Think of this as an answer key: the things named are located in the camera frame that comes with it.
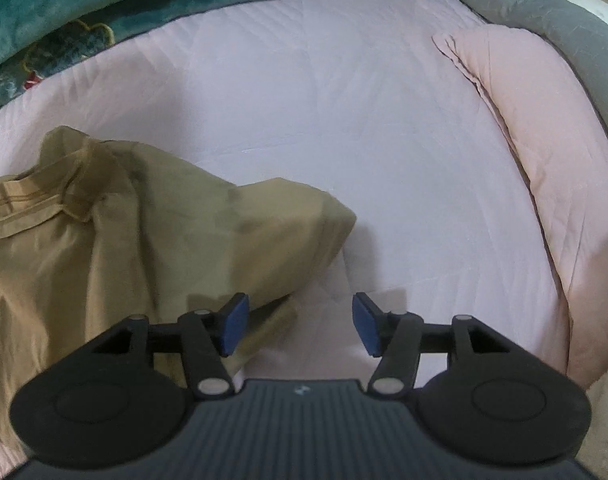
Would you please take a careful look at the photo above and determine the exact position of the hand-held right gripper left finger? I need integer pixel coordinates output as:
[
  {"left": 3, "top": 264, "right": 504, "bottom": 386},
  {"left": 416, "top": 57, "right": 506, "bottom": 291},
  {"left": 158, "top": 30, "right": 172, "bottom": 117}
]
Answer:
[{"left": 91, "top": 292, "right": 250, "bottom": 402}]

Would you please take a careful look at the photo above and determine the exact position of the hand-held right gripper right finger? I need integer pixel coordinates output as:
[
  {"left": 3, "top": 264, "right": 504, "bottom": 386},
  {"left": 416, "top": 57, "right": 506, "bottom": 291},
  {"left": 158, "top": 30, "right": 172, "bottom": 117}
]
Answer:
[{"left": 351, "top": 292, "right": 516, "bottom": 402}]

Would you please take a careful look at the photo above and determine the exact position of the tan shirt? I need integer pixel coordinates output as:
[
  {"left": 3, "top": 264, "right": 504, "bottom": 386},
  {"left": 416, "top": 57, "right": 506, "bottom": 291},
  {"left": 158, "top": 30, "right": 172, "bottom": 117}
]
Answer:
[{"left": 0, "top": 126, "right": 358, "bottom": 461}]

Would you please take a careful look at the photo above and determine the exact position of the pink bed sheet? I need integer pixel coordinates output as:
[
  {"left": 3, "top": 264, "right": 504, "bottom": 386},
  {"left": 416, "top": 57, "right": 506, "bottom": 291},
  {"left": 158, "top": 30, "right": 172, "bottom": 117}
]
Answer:
[{"left": 0, "top": 0, "right": 571, "bottom": 480}]

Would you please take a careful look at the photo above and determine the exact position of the pink pillow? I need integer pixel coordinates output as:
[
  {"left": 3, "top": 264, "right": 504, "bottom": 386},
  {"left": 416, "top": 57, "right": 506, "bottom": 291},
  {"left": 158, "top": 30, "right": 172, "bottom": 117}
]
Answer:
[{"left": 432, "top": 25, "right": 608, "bottom": 392}]

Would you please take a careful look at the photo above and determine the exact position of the green printed blanket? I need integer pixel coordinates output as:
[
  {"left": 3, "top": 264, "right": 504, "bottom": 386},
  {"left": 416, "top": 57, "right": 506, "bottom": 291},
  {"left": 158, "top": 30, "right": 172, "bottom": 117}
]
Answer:
[{"left": 0, "top": 0, "right": 437, "bottom": 120}]

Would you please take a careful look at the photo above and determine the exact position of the grey pillow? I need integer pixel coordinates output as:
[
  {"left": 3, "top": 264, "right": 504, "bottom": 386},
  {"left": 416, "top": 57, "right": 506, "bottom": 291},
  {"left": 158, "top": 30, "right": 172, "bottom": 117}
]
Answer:
[{"left": 441, "top": 0, "right": 608, "bottom": 163}]

